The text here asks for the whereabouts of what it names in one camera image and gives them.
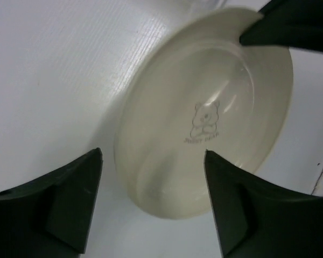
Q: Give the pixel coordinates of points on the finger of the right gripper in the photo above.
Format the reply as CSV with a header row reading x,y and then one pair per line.
x,y
288,23

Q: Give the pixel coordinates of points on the cream plate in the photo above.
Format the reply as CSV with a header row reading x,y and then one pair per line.
x,y
199,90

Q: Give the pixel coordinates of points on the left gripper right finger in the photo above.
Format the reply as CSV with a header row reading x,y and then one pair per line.
x,y
255,218

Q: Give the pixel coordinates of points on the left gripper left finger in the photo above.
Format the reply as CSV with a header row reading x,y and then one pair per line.
x,y
51,215

